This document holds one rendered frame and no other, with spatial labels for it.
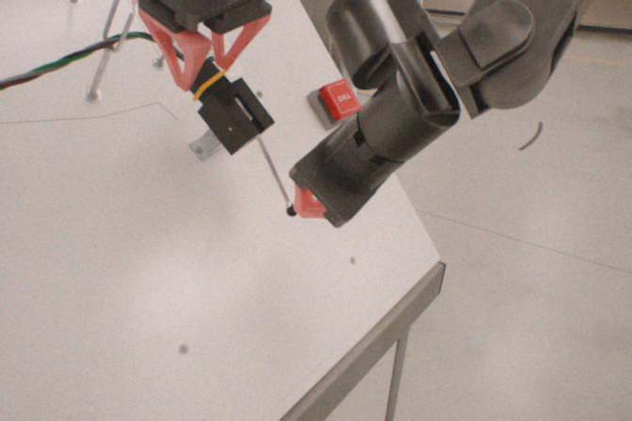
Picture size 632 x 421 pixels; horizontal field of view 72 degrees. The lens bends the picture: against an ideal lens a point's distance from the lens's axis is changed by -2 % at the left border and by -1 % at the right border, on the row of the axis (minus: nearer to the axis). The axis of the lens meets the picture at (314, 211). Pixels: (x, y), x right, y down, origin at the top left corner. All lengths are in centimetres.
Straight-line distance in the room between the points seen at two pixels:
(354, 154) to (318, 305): 24
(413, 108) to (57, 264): 32
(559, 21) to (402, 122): 11
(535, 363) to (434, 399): 42
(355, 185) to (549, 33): 17
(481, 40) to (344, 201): 16
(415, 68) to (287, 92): 31
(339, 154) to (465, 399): 135
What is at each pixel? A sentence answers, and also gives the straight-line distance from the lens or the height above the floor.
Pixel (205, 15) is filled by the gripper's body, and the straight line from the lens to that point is 37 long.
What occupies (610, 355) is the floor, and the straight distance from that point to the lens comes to 198.
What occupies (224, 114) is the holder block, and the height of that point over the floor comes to 115.
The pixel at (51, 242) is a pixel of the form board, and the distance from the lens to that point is 44.
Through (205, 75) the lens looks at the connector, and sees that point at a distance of 45.
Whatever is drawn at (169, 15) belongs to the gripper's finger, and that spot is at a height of 124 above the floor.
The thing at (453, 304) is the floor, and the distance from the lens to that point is 193.
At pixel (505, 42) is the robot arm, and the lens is 29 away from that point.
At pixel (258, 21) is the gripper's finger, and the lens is 43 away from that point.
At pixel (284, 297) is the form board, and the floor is 95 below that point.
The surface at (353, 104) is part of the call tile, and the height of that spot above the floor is 109.
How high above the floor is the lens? 130
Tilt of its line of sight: 33 degrees down
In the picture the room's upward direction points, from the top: straight up
